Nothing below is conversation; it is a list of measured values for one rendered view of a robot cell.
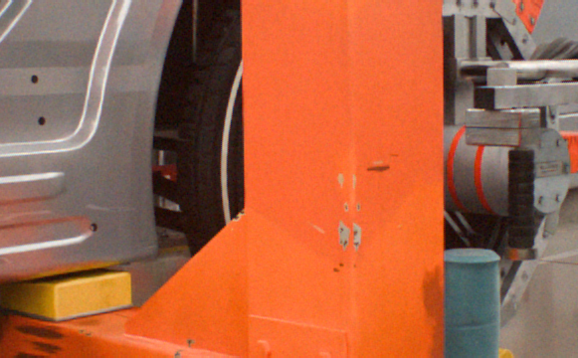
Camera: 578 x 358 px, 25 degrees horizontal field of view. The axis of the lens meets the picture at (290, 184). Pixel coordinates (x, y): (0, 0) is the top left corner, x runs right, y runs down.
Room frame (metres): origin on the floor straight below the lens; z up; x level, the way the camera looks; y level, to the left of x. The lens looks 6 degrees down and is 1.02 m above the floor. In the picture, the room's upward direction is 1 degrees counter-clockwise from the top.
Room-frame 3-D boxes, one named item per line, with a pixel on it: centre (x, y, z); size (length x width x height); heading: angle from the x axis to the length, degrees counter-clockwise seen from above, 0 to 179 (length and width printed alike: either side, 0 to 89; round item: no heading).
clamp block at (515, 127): (1.74, -0.29, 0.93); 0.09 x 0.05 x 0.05; 47
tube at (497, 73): (1.85, -0.28, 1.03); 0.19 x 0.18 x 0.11; 47
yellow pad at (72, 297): (1.77, 0.32, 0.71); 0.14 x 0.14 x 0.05; 47
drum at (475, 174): (1.96, -0.30, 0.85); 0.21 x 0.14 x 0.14; 47
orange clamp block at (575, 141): (2.24, -0.46, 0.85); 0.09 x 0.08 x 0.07; 137
